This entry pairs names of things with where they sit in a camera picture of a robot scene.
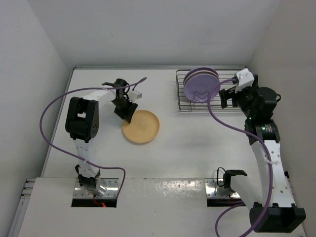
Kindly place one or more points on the purple plate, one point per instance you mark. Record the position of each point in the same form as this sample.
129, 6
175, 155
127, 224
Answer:
199, 87
207, 69

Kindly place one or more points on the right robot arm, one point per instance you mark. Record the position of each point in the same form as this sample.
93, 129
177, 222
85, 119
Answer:
274, 209

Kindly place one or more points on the cream plate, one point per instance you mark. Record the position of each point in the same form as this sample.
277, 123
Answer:
198, 73

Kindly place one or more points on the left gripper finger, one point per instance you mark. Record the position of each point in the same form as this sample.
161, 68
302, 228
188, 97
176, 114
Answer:
130, 112
122, 113

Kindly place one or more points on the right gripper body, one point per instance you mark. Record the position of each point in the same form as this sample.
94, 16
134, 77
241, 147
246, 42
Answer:
244, 98

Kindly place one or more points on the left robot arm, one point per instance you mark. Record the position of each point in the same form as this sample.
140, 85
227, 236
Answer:
82, 124

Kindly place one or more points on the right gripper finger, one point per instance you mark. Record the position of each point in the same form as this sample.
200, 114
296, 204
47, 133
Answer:
255, 82
225, 95

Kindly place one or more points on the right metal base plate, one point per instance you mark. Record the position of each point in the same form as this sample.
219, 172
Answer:
213, 190

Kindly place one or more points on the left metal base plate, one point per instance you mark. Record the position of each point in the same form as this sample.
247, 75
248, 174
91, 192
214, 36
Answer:
111, 187

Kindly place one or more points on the metal base plate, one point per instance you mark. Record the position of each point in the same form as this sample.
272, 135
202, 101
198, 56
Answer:
213, 190
111, 187

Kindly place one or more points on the orange plate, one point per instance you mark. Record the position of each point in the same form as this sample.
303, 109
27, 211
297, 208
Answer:
143, 127

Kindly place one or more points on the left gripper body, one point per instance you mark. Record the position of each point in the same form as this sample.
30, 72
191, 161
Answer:
122, 104

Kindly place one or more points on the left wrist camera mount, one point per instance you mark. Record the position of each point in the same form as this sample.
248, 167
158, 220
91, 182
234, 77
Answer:
134, 95

